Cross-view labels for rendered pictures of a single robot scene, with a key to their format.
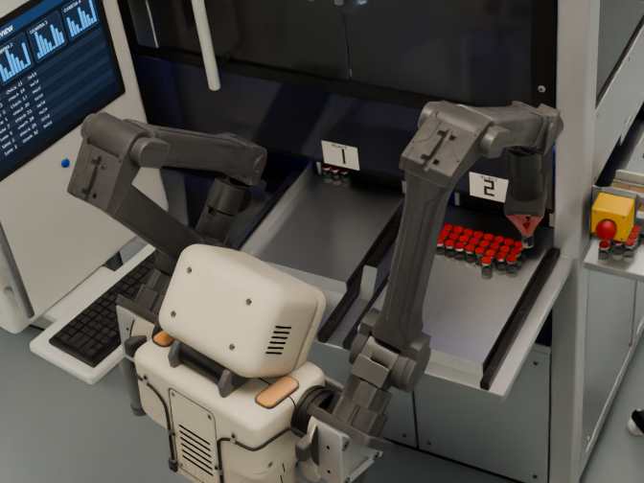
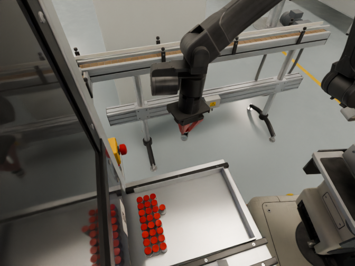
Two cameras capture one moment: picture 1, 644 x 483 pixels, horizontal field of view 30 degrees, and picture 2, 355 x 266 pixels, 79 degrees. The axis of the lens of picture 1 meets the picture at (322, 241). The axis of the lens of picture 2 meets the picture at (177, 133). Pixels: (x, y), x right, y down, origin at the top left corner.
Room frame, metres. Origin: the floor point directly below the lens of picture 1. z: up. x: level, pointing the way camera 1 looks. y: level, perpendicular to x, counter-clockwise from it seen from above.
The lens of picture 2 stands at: (1.95, -0.11, 1.62)
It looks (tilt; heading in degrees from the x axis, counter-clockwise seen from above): 50 degrees down; 221
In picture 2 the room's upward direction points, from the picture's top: straight up
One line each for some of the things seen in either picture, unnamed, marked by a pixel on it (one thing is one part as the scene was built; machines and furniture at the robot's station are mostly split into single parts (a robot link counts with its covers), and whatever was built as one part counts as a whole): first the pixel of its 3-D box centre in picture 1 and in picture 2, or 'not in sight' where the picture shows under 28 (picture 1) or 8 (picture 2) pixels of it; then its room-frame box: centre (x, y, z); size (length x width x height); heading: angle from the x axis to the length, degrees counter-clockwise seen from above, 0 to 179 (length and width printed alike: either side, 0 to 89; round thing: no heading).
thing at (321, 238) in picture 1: (328, 224); not in sight; (2.01, -0.02, 0.90); 0.34 x 0.26 x 0.04; 147
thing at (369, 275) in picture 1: (356, 299); (239, 260); (1.75, -0.05, 0.91); 0.14 x 0.03 x 0.06; 147
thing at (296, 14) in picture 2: not in sight; (296, 22); (0.07, -0.56, 0.90); 0.28 x 0.12 x 0.14; 57
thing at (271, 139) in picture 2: not in sight; (262, 119); (0.29, -0.45, 0.07); 0.50 x 0.08 x 0.14; 57
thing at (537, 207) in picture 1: (525, 182); (189, 101); (1.62, -0.36, 1.25); 0.10 x 0.07 x 0.07; 161
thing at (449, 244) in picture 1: (474, 257); (158, 221); (1.83, -0.31, 0.90); 0.18 x 0.02 x 0.05; 57
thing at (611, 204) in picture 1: (613, 215); (108, 152); (1.79, -0.58, 1.00); 0.08 x 0.07 x 0.07; 147
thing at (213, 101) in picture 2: not in sight; (211, 102); (0.85, -0.74, 0.50); 0.12 x 0.05 x 0.09; 147
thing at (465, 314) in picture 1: (454, 294); (190, 213); (1.73, -0.25, 0.90); 0.34 x 0.26 x 0.04; 147
